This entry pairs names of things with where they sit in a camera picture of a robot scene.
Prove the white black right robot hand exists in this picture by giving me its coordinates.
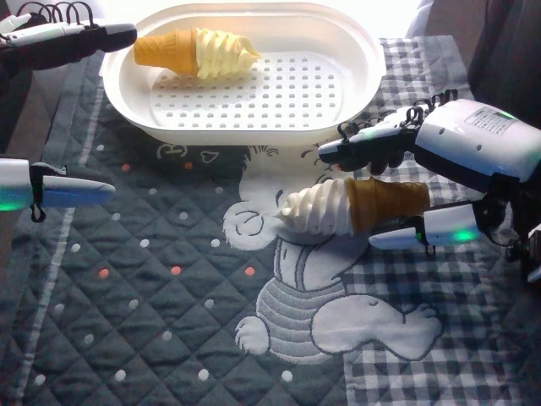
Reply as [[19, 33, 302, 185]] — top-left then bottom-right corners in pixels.
[[316, 90, 541, 255]]

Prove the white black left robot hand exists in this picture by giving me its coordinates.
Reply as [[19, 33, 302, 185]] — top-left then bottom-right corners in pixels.
[[0, 2, 139, 224]]

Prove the ice cream toy yellow cream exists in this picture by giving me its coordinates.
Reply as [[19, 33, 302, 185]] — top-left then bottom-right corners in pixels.
[[134, 26, 263, 80]]

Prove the ice cream toy white cream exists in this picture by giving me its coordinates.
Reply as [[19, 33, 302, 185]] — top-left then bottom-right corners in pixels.
[[272, 176, 432, 238]]

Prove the white perforated plastic tray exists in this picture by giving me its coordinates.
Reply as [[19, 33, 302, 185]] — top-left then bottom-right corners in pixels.
[[99, 2, 385, 147]]

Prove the dark grey fabric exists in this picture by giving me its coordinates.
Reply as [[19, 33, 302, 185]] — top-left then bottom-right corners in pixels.
[[464, 0, 541, 111]]

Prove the grey quilt with bear print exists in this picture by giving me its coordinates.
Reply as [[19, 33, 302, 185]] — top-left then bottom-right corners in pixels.
[[0, 36, 541, 406]]

